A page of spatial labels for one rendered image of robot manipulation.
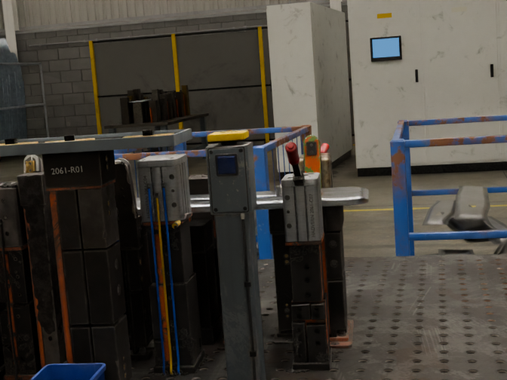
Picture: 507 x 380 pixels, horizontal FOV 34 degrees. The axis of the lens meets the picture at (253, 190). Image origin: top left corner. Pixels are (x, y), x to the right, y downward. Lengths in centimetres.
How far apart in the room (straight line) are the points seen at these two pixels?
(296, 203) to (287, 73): 808
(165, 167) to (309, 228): 29
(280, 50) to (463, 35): 202
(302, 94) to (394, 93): 104
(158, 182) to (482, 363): 68
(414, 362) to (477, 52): 796
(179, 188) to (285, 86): 806
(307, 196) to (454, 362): 41
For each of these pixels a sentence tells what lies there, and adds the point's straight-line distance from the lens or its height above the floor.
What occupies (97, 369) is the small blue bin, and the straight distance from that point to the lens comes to 146.
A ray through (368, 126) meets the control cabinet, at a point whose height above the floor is 57.
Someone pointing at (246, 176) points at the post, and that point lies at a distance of 135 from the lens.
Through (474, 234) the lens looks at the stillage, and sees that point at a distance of 345.
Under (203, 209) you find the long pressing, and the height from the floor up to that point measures 99.
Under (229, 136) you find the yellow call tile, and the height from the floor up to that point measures 116.
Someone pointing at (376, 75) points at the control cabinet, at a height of 113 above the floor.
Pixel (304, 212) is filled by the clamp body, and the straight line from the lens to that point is 151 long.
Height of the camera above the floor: 125
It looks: 8 degrees down
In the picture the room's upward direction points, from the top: 4 degrees counter-clockwise
